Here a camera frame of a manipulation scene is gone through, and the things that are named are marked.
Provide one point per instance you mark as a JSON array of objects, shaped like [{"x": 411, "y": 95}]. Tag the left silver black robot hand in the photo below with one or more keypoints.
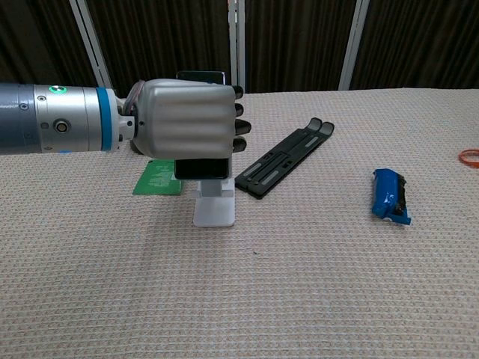
[{"x": 187, "y": 119}]

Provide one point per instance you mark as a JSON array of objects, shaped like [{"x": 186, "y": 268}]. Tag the black smartphone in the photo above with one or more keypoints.
[{"x": 200, "y": 169}]

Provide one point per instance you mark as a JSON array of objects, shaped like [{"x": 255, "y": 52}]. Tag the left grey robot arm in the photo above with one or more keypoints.
[{"x": 56, "y": 119}]

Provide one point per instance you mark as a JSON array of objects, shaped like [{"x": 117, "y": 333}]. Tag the white phone stand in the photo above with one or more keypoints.
[{"x": 213, "y": 213}]

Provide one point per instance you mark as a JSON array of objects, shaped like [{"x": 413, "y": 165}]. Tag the black folding laptop stand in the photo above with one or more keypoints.
[{"x": 280, "y": 161}]

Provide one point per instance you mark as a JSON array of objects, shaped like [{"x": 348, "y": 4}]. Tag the green circuit board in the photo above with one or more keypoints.
[{"x": 155, "y": 179}]

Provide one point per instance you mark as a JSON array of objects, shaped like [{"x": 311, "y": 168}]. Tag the black pleated partition panel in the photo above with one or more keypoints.
[
  {"x": 161, "y": 37},
  {"x": 33, "y": 41},
  {"x": 295, "y": 41},
  {"x": 423, "y": 41}
]

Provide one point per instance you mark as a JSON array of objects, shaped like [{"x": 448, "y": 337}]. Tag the beige woven tablecloth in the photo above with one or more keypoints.
[{"x": 224, "y": 299}]

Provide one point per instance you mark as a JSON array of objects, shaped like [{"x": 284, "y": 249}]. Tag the blue snack packet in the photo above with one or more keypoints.
[{"x": 385, "y": 194}]

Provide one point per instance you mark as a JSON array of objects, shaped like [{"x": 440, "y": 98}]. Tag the grey metal partition post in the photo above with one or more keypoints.
[
  {"x": 235, "y": 37},
  {"x": 90, "y": 45},
  {"x": 353, "y": 41}
]

